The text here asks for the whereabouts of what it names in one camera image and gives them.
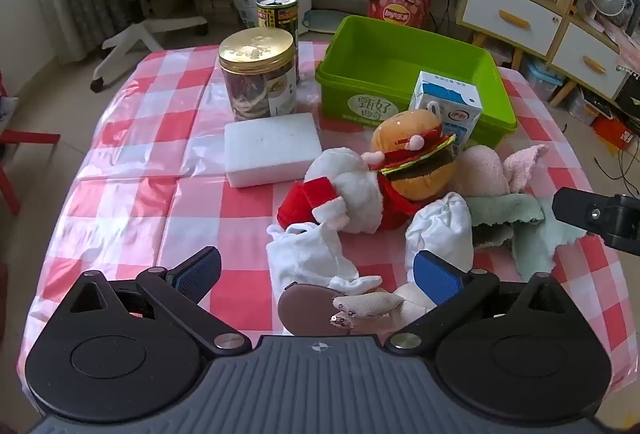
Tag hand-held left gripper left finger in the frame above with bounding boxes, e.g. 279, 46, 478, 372
50, 248, 253, 357

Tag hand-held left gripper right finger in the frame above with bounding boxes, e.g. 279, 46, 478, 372
385, 250, 586, 357

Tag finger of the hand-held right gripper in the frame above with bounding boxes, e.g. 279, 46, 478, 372
552, 186, 640, 257

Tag green fluffy cloth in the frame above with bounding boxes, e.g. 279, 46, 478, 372
465, 193, 586, 279

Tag beige sequined sock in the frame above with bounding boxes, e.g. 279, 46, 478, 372
327, 284, 437, 330

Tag pink fluffy towel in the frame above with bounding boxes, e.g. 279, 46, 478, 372
502, 144, 551, 192

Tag hamburger plush toy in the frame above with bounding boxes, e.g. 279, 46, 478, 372
370, 108, 458, 202

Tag brown oval pad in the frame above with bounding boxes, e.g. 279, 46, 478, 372
277, 283, 346, 336

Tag pale pink soft toy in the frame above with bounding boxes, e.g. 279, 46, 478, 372
452, 145, 511, 202

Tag red white santa plush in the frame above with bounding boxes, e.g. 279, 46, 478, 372
277, 148, 416, 235

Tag green plastic bin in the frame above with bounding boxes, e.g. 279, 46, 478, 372
315, 15, 518, 149

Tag orange box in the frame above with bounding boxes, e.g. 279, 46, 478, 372
592, 114, 636, 149

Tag red white checked tablecloth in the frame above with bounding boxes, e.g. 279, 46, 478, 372
17, 41, 638, 395

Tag blue lidded storage box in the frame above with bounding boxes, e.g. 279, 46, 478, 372
522, 58, 566, 99

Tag white foam block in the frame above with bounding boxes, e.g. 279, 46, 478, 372
224, 113, 323, 189

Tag low wooden drawer cabinet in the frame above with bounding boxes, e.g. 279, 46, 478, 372
547, 21, 631, 107

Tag pink cloth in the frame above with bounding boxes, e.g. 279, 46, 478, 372
600, 14, 640, 74

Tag blue white milk carton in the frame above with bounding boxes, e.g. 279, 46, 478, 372
409, 71, 483, 149

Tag clear jar with gold lid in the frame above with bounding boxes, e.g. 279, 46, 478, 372
218, 28, 297, 123

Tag red chair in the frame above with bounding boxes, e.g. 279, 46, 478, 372
0, 68, 61, 217

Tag black yellow drink can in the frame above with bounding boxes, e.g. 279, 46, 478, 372
256, 0, 301, 87

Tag round white floor scale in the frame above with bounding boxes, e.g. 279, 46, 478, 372
302, 8, 346, 34

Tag black floor cable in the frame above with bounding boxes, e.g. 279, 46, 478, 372
595, 149, 636, 195

